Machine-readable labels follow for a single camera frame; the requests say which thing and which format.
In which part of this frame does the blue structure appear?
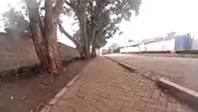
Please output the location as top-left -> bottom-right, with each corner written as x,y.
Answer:
173,32 -> 196,52

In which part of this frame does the large tree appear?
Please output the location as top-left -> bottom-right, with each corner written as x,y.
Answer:
56,0 -> 149,61
22,0 -> 73,78

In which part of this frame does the dark roadside verge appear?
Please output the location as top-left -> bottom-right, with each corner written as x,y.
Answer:
120,46 -> 198,62

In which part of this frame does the long brown boundary wall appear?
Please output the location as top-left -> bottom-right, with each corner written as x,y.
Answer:
0,20 -> 83,75

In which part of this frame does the long pale wall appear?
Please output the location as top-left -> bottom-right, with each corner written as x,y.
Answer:
118,30 -> 198,57

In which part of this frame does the bare brown dirt strip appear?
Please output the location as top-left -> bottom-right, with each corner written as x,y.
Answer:
0,56 -> 97,112

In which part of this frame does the pale stone path edging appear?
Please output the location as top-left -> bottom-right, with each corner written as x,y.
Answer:
22,66 -> 93,112

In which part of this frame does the tree behind wall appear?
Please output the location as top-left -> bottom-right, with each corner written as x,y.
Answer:
0,4 -> 32,42

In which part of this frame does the red brick path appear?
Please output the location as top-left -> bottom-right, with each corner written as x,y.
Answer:
21,48 -> 198,112

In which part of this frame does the grey concrete kerb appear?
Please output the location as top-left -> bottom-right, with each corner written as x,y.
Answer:
103,48 -> 198,112

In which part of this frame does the grey paved road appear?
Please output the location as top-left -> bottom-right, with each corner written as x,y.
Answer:
104,46 -> 198,105

